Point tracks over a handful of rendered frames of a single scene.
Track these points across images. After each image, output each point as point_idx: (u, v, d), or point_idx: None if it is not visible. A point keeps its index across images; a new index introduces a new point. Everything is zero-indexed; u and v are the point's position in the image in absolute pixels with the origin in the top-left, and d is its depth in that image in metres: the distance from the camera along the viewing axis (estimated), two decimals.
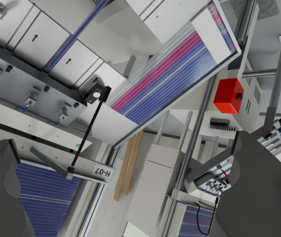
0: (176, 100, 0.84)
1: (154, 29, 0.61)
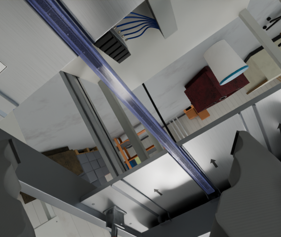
0: None
1: None
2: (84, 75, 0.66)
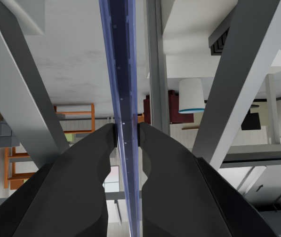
0: None
1: None
2: (165, 42, 0.62)
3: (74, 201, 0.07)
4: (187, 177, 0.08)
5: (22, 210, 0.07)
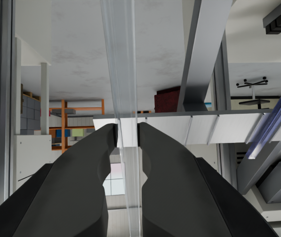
0: None
1: None
2: None
3: (74, 201, 0.07)
4: (187, 177, 0.08)
5: (22, 210, 0.07)
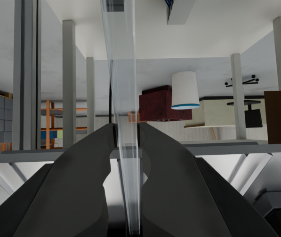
0: None
1: None
2: None
3: (74, 201, 0.07)
4: (187, 177, 0.08)
5: (22, 210, 0.07)
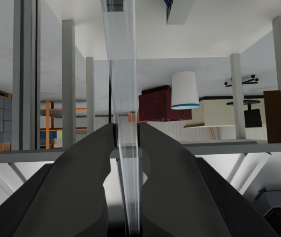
0: None
1: None
2: None
3: (74, 201, 0.07)
4: (187, 177, 0.08)
5: (22, 210, 0.07)
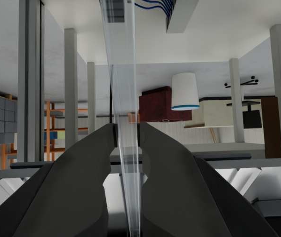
0: None
1: None
2: (52, 7, 0.48)
3: (74, 201, 0.07)
4: (187, 177, 0.08)
5: (22, 210, 0.07)
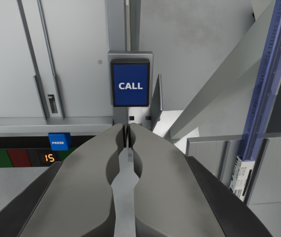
0: None
1: None
2: None
3: (82, 201, 0.07)
4: (179, 177, 0.08)
5: (32, 207, 0.07)
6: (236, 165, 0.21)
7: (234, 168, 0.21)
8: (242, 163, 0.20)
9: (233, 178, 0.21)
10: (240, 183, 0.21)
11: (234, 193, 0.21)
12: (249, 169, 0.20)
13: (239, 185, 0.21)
